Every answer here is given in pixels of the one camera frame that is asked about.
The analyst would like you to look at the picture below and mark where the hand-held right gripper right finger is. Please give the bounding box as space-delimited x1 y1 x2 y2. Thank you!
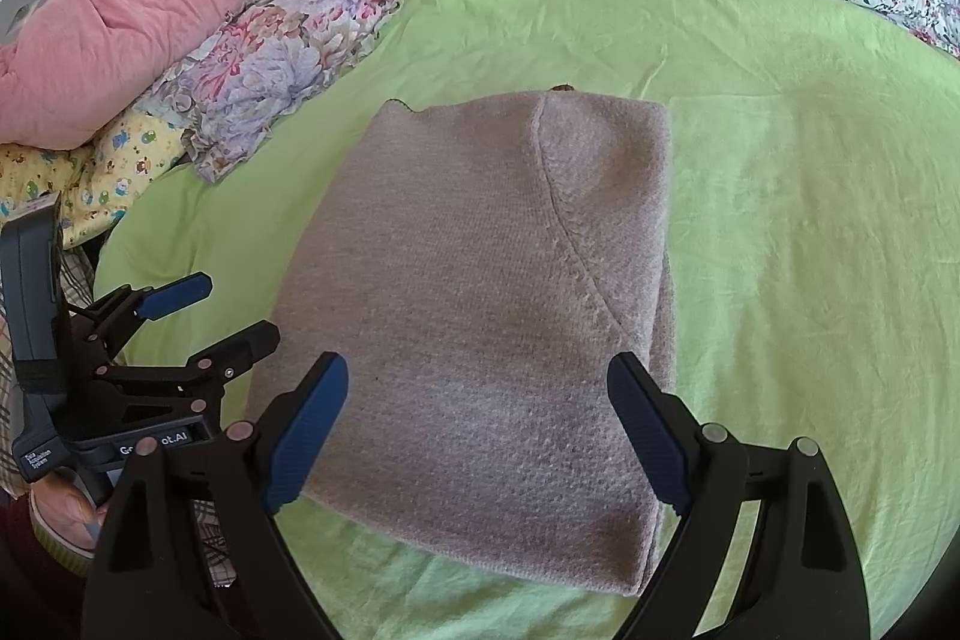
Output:
606 351 875 640

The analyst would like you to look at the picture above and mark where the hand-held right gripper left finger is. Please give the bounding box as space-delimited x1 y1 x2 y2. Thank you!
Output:
81 351 350 640

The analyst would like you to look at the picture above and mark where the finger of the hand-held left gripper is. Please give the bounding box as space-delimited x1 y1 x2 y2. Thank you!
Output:
71 271 214 345
97 320 281 420

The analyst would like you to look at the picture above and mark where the beige knit sweater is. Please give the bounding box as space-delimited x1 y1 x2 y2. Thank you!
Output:
246 85 677 600

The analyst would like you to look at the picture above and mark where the person's left hand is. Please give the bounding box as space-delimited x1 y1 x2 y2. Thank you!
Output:
28 481 102 557

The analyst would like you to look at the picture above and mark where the yellow cartoon print cloth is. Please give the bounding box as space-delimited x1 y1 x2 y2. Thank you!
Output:
0 107 190 251

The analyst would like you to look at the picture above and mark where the green bed sheet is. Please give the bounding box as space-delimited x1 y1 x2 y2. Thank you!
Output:
91 0 960 640

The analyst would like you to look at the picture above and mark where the pastel floral ruffled pillow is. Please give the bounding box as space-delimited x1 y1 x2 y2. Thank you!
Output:
146 0 403 185

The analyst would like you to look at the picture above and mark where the pink quilt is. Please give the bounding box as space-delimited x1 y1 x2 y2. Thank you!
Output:
0 0 343 150

